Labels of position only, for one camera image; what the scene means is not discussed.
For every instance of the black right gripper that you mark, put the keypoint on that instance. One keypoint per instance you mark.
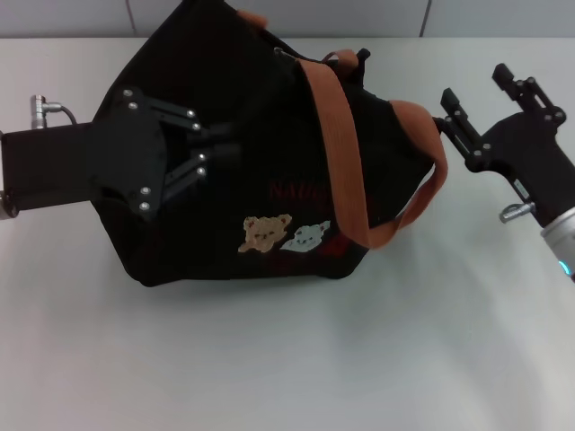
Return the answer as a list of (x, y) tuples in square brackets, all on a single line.
[(534, 152)]

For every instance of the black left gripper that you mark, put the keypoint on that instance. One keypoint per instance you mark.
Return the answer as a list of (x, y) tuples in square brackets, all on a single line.
[(90, 157)]

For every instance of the silver zipper pull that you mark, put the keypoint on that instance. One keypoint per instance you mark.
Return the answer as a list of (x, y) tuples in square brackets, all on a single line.
[(281, 50)]

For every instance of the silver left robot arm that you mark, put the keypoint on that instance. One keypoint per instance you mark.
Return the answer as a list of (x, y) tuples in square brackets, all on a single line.
[(6, 206)]

